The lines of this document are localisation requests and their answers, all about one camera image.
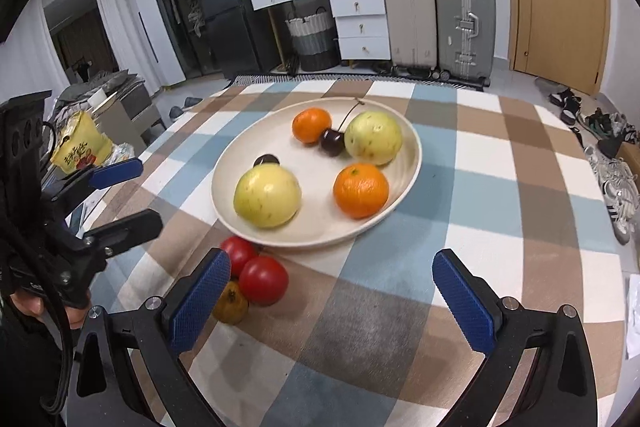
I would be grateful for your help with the red tomato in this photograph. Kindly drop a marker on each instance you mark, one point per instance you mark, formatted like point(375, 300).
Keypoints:
point(263, 280)
point(238, 254)

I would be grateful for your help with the beige suitcase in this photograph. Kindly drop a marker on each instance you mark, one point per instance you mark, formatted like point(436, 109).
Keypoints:
point(407, 17)

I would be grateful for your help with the brown longan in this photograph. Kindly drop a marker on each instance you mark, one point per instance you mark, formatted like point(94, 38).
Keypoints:
point(230, 303)

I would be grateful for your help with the white drawer cabinet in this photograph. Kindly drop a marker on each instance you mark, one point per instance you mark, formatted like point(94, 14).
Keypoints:
point(360, 27)

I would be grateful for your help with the striped rug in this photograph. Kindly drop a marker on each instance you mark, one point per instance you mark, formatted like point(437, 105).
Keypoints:
point(300, 78)

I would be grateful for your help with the cream round plate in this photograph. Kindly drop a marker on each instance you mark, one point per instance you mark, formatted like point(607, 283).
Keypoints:
point(320, 212)

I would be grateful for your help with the yellow green round fruit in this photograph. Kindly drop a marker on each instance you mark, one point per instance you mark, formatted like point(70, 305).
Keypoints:
point(373, 138)
point(268, 197)

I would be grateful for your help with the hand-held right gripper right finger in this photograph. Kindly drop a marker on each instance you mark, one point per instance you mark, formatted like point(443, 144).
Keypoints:
point(462, 302)

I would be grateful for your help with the pile of shoes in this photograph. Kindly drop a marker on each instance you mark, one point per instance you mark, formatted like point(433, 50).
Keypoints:
point(610, 172)

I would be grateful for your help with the grey nightstand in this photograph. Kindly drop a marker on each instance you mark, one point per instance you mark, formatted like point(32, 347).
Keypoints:
point(135, 112)

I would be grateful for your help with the white plastic bag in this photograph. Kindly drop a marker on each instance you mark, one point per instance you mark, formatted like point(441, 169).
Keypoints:
point(634, 317)

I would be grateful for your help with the white curtain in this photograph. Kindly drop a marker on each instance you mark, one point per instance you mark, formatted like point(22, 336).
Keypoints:
point(115, 7)

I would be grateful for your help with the checkered tablecloth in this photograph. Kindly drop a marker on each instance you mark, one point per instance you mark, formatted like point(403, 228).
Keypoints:
point(450, 207)

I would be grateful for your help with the woven laundry basket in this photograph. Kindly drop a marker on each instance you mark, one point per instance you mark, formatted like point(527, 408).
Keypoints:
point(312, 39)

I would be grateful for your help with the orange mandarin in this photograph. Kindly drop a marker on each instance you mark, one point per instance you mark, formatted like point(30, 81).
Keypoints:
point(361, 190)
point(311, 125)

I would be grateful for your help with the yellow plastic bag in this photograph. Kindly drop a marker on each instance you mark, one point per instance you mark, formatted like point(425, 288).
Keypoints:
point(80, 147)

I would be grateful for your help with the brown cardboard box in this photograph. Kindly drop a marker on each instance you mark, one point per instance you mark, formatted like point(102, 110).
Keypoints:
point(631, 157)

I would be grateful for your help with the grey doormat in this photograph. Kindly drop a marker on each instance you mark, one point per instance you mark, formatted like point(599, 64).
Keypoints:
point(550, 85)

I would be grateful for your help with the dark red cherry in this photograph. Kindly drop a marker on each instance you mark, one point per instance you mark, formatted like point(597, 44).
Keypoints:
point(266, 160)
point(332, 142)

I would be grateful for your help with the grey slipper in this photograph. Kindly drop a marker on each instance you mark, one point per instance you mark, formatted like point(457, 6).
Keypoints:
point(192, 103)
point(176, 113)

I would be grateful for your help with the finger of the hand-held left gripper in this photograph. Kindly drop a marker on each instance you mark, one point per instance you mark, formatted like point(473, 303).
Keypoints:
point(117, 172)
point(135, 229)

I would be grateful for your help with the person's left forearm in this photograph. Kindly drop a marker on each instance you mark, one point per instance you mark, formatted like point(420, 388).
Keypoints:
point(20, 367)

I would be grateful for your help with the person's left hand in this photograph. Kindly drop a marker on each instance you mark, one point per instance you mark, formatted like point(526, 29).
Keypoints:
point(30, 306)

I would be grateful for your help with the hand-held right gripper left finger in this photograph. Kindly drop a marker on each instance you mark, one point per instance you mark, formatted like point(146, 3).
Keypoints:
point(197, 302)

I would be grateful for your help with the silver suitcase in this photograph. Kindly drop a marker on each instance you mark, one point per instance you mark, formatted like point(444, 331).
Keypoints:
point(465, 22)

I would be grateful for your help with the grey blanket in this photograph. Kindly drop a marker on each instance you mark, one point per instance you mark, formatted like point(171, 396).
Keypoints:
point(105, 82)

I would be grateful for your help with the white wardrobe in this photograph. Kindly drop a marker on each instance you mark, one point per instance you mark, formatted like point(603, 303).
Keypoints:
point(162, 57)

